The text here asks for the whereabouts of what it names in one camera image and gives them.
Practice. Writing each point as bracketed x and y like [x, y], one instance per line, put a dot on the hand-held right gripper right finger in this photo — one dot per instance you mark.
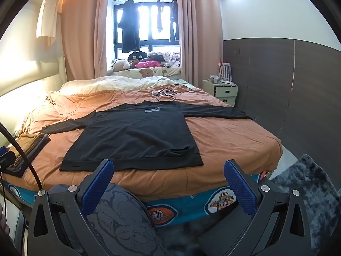
[239, 189]

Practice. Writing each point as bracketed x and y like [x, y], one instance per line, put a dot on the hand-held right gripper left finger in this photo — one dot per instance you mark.
[98, 185]

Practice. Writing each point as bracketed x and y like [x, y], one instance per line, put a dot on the black long-sleeve shirt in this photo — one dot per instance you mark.
[133, 133]

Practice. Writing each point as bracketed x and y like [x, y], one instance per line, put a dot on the stack of folded clothes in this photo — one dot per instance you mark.
[26, 144]

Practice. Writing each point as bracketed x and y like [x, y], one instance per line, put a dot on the person's grey patterned pants leg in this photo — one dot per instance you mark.
[125, 218]

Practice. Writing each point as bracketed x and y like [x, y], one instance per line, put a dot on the orange blanket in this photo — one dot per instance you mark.
[226, 138]

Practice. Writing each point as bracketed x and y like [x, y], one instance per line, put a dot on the teal printed bed sheet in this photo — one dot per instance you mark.
[186, 208]

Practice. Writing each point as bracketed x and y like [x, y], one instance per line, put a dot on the grey shaggy rug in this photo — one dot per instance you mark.
[306, 192]

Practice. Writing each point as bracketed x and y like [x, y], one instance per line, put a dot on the cream padded headboard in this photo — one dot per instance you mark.
[29, 85]

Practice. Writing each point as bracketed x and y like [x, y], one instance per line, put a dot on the cream nightstand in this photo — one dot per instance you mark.
[221, 92]

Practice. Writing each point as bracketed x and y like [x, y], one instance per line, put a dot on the cream duvet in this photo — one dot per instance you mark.
[106, 84]

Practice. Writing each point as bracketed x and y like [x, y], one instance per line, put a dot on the white power strip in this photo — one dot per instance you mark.
[228, 82]

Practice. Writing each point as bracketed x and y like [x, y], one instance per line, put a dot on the striped bag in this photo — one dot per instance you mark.
[225, 70]

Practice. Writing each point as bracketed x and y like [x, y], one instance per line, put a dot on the cream plush toy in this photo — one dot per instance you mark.
[120, 64]

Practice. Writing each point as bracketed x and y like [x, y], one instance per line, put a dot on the pink plush toy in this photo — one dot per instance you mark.
[147, 64]

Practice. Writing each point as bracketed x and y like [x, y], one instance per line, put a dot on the black plush toy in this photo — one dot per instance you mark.
[137, 55]

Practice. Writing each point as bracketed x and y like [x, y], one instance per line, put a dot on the pink curtain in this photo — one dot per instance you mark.
[199, 32]
[82, 32]

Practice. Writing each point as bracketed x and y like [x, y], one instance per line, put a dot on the floral cloth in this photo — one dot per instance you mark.
[173, 58]

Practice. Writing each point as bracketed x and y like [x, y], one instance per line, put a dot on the hanging white shirt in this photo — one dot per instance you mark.
[49, 13]

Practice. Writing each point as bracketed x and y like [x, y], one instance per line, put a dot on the hanging dark garment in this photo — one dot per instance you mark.
[159, 16]
[174, 18]

